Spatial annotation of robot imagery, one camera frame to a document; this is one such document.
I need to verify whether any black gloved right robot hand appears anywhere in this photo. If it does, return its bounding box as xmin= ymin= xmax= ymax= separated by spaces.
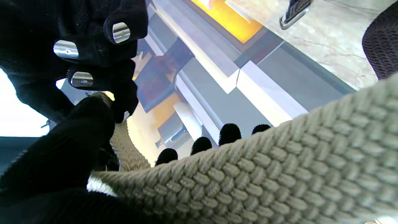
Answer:
xmin=0 ymin=0 xmax=149 ymax=123

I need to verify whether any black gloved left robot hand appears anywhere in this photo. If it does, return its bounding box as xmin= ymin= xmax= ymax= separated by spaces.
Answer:
xmin=0 ymin=93 xmax=271 ymax=224

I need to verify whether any beige woven belt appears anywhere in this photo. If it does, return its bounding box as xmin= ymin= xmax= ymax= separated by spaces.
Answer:
xmin=87 ymin=73 xmax=398 ymax=224

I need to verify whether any dark woven belt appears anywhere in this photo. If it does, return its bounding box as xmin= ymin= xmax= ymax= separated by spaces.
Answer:
xmin=280 ymin=0 xmax=398 ymax=80

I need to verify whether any dark lidded pot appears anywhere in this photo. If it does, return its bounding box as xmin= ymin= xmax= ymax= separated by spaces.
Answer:
xmin=155 ymin=120 xmax=187 ymax=148

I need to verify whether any dark range hood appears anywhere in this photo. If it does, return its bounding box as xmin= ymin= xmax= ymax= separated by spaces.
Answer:
xmin=134 ymin=37 xmax=195 ymax=112

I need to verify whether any white speckled bowl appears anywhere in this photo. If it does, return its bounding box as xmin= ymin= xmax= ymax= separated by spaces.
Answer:
xmin=174 ymin=101 xmax=202 ymax=140

